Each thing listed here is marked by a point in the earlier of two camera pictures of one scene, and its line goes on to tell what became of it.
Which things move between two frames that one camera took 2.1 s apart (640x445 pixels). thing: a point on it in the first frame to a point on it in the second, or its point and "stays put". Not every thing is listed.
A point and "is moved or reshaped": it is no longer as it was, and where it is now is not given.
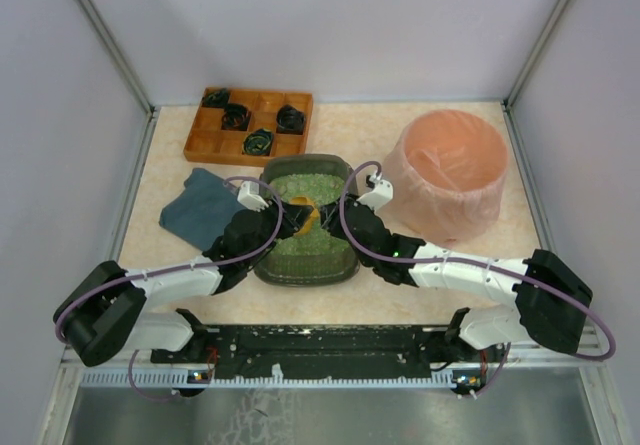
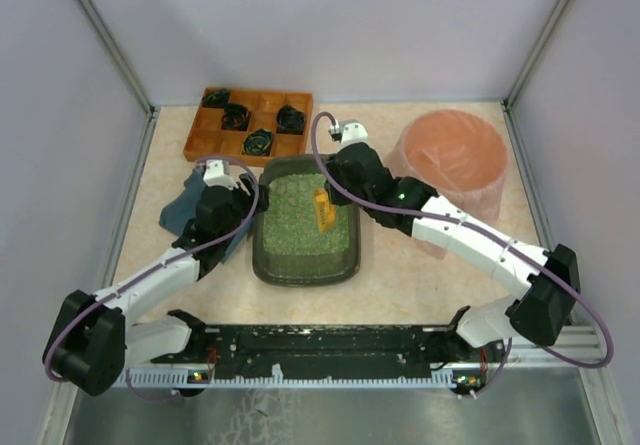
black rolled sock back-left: (215, 97) stays put
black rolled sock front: (258, 142) stays put
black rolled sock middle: (235, 117) stays put
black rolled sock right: (289, 120) stays put
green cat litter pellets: (319, 189) stays put
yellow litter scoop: (313, 218) is moved or reshaped
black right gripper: (344, 214) to (335, 185)
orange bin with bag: (447, 171) stays put
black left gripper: (279, 217) to (254, 193)
